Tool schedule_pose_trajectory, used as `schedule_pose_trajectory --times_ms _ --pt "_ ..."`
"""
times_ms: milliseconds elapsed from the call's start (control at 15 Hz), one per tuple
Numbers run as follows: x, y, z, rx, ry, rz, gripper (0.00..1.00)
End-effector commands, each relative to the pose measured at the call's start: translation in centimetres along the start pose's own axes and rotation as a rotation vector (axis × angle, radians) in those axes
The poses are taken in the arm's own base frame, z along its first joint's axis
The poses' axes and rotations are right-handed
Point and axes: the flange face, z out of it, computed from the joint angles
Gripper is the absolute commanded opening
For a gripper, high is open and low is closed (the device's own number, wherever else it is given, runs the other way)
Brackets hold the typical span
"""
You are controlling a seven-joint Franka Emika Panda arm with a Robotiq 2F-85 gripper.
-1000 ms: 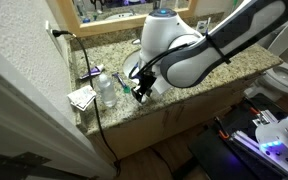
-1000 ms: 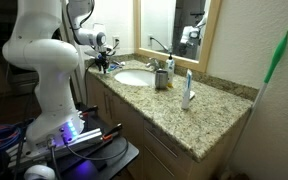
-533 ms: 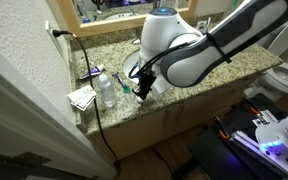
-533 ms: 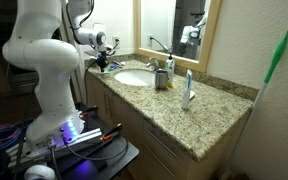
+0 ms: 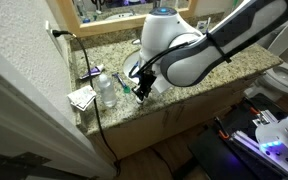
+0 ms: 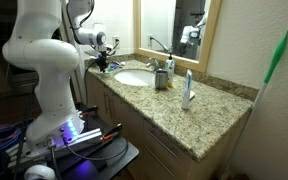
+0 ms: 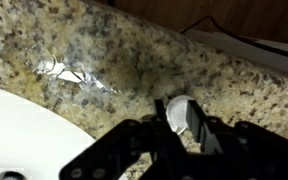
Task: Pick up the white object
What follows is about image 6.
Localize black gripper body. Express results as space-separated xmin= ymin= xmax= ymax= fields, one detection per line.
xmin=97 ymin=52 xmax=113 ymax=66

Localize white sink basin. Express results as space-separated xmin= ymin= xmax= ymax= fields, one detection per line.
xmin=113 ymin=68 xmax=157 ymax=87

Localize black orange clamp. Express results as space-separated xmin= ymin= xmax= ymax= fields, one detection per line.
xmin=78 ymin=104 xmax=100 ymax=118
xmin=102 ymin=123 xmax=123 ymax=141

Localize chrome faucet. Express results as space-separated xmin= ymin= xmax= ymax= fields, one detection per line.
xmin=145 ymin=57 xmax=162 ymax=72

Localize grey metal cup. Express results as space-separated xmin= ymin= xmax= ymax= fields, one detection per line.
xmin=154 ymin=68 xmax=169 ymax=90

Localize white soap pump bottle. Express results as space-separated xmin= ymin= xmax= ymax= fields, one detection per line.
xmin=165 ymin=52 xmax=176 ymax=88

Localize wooden framed mirror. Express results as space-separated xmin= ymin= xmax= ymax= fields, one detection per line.
xmin=132 ymin=0 xmax=222 ymax=73

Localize black robot cart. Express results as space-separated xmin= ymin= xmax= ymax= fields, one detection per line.
xmin=50 ymin=109 xmax=140 ymax=180

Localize wooden vanity cabinet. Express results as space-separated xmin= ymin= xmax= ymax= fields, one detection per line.
xmin=85 ymin=71 xmax=252 ymax=180

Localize white round device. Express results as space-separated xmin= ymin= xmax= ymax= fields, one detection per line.
xmin=23 ymin=164 xmax=57 ymax=180

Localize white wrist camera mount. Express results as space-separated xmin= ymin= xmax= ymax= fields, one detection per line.
xmin=83 ymin=48 xmax=102 ymax=58

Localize white wall outlet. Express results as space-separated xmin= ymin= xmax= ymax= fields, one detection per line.
xmin=112 ymin=35 xmax=121 ymax=47

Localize white door frame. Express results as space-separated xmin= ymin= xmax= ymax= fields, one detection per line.
xmin=52 ymin=0 xmax=87 ymax=104

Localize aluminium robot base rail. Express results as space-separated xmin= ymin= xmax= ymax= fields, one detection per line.
xmin=5 ymin=128 xmax=105 ymax=168

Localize black base cable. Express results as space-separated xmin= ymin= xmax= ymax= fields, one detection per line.
xmin=62 ymin=134 xmax=130 ymax=162

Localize coiled blue orange cables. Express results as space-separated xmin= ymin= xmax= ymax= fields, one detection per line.
xmin=0 ymin=123 xmax=23 ymax=156

